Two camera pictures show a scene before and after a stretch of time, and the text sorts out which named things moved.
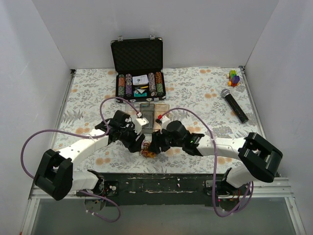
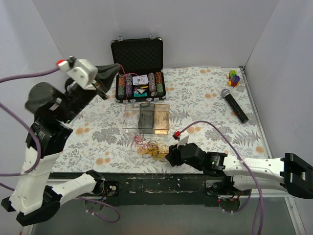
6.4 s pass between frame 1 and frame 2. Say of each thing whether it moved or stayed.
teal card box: stayed
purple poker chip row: stayed
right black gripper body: moved
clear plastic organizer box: stayed
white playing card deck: stayed
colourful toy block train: stayed
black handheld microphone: stayed
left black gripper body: moved
